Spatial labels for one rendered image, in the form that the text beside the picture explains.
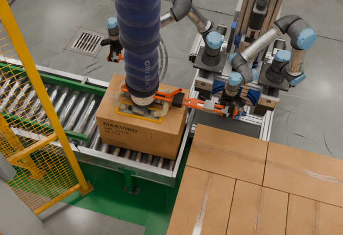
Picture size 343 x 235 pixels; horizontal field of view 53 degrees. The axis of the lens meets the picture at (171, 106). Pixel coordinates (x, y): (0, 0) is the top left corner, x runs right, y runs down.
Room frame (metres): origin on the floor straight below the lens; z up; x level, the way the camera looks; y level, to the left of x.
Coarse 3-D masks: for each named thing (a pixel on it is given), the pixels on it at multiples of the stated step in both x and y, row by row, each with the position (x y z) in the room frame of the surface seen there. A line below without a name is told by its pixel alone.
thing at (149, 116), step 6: (126, 102) 1.41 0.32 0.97; (126, 108) 1.36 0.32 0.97; (132, 108) 1.37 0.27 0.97; (150, 108) 1.38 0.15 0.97; (120, 114) 1.32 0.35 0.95; (126, 114) 1.31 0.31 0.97; (132, 114) 1.32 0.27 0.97; (138, 114) 1.32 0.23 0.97; (144, 114) 1.32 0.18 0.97; (150, 114) 1.32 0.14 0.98; (150, 120) 1.28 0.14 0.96; (156, 120) 1.28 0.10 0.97
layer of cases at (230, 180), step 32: (192, 160) 1.20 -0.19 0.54; (224, 160) 1.21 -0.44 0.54; (256, 160) 1.23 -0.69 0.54; (288, 160) 1.25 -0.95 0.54; (320, 160) 1.26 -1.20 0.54; (192, 192) 0.94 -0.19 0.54; (224, 192) 0.95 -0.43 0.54; (256, 192) 0.97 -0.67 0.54; (288, 192) 0.98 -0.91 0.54; (320, 192) 1.00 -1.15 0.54; (192, 224) 0.70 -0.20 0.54; (224, 224) 0.72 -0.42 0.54; (256, 224) 0.73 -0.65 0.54; (288, 224) 0.74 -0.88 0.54; (320, 224) 0.76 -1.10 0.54
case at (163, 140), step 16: (112, 80) 1.62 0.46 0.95; (112, 96) 1.47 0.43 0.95; (96, 112) 1.33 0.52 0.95; (112, 112) 1.34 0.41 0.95; (176, 112) 1.37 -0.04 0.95; (112, 128) 1.28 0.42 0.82; (128, 128) 1.25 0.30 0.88; (144, 128) 1.23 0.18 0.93; (160, 128) 1.22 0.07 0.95; (176, 128) 1.23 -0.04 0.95; (112, 144) 1.28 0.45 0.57; (128, 144) 1.26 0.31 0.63; (144, 144) 1.23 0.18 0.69; (160, 144) 1.21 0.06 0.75; (176, 144) 1.18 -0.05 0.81
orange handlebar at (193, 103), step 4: (120, 56) 1.74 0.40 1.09; (124, 84) 1.49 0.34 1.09; (124, 88) 1.45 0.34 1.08; (128, 92) 1.43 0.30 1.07; (156, 92) 1.43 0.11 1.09; (160, 92) 1.43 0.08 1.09; (156, 96) 1.40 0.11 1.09; (160, 96) 1.40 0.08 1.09; (168, 100) 1.37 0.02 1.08; (188, 100) 1.38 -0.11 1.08; (192, 100) 1.38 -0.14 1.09; (196, 100) 1.38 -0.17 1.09; (200, 100) 1.38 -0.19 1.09; (184, 104) 1.35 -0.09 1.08; (188, 104) 1.35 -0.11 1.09; (192, 104) 1.35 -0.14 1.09; (196, 104) 1.35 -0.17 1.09; (216, 104) 1.36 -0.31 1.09; (196, 108) 1.33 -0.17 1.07; (200, 108) 1.33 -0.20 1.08; (220, 112) 1.30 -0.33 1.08; (236, 112) 1.31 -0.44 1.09
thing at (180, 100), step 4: (180, 92) 1.43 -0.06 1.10; (172, 96) 1.39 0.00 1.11; (176, 96) 1.40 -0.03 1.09; (180, 96) 1.40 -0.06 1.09; (184, 96) 1.40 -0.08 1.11; (172, 100) 1.36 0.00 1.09; (176, 100) 1.37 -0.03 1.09; (180, 100) 1.37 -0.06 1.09; (184, 100) 1.40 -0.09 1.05; (172, 104) 1.35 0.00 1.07; (176, 104) 1.34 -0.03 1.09; (180, 104) 1.34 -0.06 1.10
